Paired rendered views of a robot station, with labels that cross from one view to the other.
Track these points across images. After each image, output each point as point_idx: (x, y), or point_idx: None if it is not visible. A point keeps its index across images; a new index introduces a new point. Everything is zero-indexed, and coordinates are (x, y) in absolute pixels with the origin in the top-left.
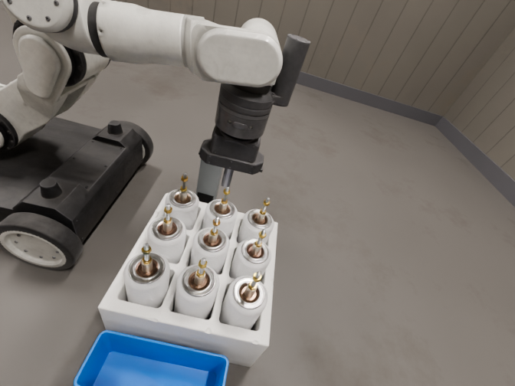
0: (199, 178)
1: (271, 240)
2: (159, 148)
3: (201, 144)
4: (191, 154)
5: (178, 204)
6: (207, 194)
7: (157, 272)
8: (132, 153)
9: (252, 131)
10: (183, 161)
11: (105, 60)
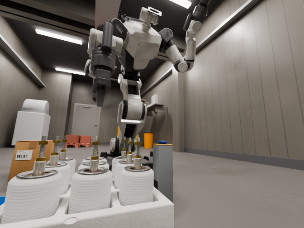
0: (153, 163)
1: (138, 205)
2: (187, 186)
3: (221, 192)
4: (206, 193)
5: (116, 157)
6: (155, 179)
7: (59, 159)
8: (152, 165)
9: (92, 61)
10: (194, 194)
11: (139, 111)
